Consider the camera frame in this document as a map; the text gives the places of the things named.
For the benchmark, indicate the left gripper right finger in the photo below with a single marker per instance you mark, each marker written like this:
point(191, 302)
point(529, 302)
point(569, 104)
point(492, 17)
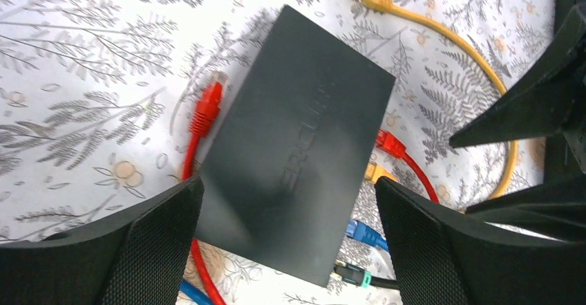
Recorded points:
point(441, 256)

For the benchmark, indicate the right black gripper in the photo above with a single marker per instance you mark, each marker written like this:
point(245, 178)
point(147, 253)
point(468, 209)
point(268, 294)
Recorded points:
point(548, 100)

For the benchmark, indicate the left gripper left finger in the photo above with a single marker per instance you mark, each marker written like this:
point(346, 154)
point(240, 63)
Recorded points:
point(134, 256)

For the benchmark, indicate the black network switch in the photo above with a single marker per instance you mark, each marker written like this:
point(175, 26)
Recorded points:
point(285, 167)

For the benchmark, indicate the floral patterned table mat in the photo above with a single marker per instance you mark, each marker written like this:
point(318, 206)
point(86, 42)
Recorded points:
point(96, 95)

